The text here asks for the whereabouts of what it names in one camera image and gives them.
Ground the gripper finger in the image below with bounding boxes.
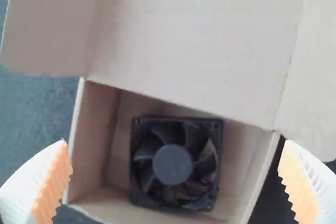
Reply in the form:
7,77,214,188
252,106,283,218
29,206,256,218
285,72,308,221
0,137,74,224
277,139,336,224

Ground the cardboard box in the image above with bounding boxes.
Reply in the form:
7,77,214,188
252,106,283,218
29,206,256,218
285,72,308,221
0,0,336,224

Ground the black square fan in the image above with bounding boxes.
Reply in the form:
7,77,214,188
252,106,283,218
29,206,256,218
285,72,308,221
130,115,224,207

